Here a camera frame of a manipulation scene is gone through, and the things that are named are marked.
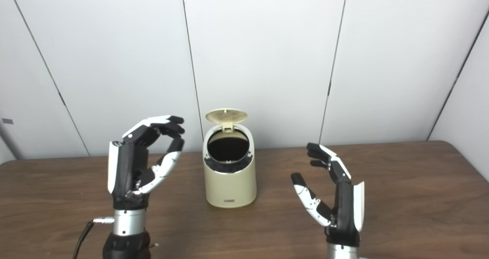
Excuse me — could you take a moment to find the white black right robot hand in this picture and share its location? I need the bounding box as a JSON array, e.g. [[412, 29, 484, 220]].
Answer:
[[291, 142, 365, 248]]

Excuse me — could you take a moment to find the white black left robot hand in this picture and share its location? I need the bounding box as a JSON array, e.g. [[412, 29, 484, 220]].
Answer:
[[107, 115, 186, 210]]

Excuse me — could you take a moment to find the cream plastic bin body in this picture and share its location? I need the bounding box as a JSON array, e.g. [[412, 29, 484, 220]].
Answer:
[[202, 123, 257, 209]]

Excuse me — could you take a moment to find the cream round bin lid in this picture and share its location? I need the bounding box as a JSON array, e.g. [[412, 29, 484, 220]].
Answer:
[[205, 108, 248, 131]]

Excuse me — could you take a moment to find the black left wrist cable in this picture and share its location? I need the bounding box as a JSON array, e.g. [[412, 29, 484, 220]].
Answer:
[[73, 217, 115, 259]]

